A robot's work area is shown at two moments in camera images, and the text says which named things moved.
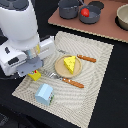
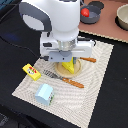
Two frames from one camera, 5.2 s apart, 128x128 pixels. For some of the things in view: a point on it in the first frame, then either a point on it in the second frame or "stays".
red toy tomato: (85, 12) stays
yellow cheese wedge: (70, 63) stays
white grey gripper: (25, 61) → (55, 50)
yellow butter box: (35, 75) stays
